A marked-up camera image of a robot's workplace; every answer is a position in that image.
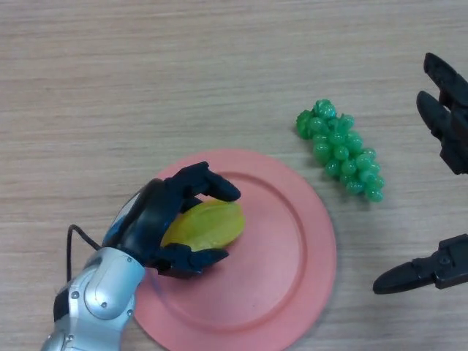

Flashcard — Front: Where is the pink round plate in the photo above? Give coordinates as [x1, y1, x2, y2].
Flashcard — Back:
[132, 148, 338, 348]

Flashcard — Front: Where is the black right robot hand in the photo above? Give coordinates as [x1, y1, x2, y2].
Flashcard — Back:
[372, 52, 468, 295]

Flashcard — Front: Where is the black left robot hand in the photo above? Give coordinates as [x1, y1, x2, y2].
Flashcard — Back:
[101, 161, 243, 281]

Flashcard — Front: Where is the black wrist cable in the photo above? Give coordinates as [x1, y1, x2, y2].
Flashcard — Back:
[65, 224, 102, 283]

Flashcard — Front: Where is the yellow starfruit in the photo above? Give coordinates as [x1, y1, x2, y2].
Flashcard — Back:
[160, 200, 246, 254]

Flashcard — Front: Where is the green grape bunch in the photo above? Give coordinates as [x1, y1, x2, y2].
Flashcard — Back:
[295, 98, 386, 203]

